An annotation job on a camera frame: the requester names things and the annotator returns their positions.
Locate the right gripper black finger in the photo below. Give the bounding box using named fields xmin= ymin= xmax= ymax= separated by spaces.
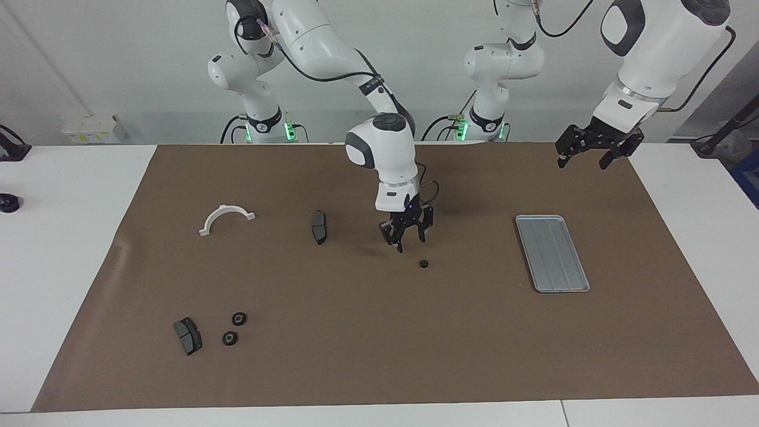
xmin=417 ymin=205 xmax=435 ymax=245
xmin=379 ymin=221 xmax=407 ymax=254

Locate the white plastic half-ring clamp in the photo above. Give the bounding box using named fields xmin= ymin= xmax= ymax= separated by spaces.
xmin=199 ymin=204 xmax=256 ymax=237

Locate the brown table mat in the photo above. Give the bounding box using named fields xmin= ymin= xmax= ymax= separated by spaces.
xmin=31 ymin=142 xmax=759 ymax=413

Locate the white wall socket box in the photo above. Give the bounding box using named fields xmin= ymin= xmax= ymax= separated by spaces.
xmin=61 ymin=114 xmax=128 ymax=144

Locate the black desk clamp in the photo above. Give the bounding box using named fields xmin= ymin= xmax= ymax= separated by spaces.
xmin=0 ymin=125 xmax=31 ymax=162

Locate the blue crate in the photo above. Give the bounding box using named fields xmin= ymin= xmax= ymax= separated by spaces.
xmin=729 ymin=148 xmax=759 ymax=208

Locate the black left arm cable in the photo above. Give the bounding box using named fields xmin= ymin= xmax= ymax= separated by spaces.
xmin=532 ymin=0 xmax=737 ymax=112

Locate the silver metal tray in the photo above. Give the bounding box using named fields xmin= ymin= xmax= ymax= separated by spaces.
xmin=515 ymin=215 xmax=591 ymax=294

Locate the black stand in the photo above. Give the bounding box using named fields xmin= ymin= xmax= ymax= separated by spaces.
xmin=691 ymin=98 xmax=759 ymax=158

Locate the black base cable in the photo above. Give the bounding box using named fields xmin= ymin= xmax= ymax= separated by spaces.
xmin=421 ymin=89 xmax=476 ymax=143
xmin=219 ymin=114 xmax=251 ymax=145

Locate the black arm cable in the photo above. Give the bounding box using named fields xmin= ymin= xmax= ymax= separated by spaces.
xmin=532 ymin=0 xmax=737 ymax=112
xmin=234 ymin=15 xmax=441 ymax=207

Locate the short dark grey brake pad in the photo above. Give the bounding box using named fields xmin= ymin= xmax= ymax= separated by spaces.
xmin=173 ymin=317 xmax=203 ymax=356

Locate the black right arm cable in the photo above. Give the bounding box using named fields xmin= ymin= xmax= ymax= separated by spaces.
xmin=234 ymin=15 xmax=441 ymax=207

